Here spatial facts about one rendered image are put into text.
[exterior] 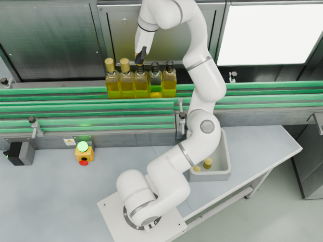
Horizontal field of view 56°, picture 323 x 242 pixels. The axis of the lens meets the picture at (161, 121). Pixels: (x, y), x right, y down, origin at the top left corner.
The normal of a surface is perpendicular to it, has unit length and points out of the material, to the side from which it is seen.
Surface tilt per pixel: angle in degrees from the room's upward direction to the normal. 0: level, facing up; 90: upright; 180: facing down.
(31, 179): 0
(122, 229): 4
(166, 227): 4
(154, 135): 90
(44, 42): 90
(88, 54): 90
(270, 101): 90
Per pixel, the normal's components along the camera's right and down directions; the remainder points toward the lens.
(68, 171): 0.00, -0.54
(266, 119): 0.04, 0.84
